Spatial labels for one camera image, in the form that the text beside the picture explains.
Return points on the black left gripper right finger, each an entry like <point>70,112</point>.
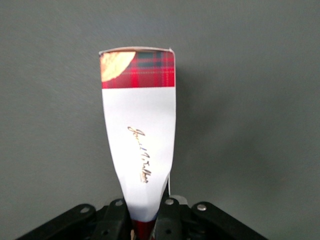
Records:
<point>190,222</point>

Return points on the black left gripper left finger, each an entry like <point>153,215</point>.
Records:
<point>110,222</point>

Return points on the red tartan cookie box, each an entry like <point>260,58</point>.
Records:
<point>140,125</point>

